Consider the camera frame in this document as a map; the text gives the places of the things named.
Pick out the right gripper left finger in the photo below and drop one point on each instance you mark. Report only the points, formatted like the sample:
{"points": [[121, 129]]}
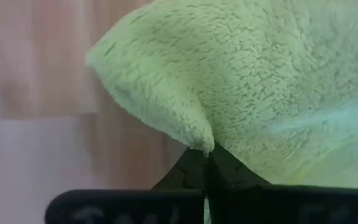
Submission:
{"points": [[120, 208]]}

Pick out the pale sage green microfiber towel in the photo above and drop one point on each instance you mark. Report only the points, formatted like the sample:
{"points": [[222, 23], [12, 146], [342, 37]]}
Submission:
{"points": [[244, 77]]}

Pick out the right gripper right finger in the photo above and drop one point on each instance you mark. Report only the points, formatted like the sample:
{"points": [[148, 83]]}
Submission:
{"points": [[291, 205]]}

